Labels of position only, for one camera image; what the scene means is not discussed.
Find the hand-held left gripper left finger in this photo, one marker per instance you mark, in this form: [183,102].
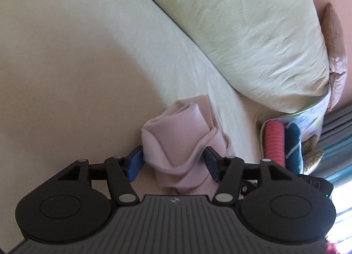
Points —
[134,163]

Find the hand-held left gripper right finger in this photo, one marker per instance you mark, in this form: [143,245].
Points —
[211,163]

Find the white canvas shopping bag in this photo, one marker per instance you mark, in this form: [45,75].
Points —
[178,138]

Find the gold patterned pillow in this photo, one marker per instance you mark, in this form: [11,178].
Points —
[313,155]

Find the teal striped towel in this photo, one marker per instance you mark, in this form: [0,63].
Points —
[293,146]

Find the grey curtain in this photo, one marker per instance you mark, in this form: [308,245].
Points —
[338,133]

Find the coral knitted blanket roll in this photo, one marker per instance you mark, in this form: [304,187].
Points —
[274,141]

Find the floral printed cloth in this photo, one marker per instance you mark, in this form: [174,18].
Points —
[305,122]

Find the red yarn tassel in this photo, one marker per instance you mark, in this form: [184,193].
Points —
[334,248]

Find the sofa with green cover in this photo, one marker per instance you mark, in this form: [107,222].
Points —
[82,50]

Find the brown satin cushion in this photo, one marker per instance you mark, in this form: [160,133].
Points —
[334,50]

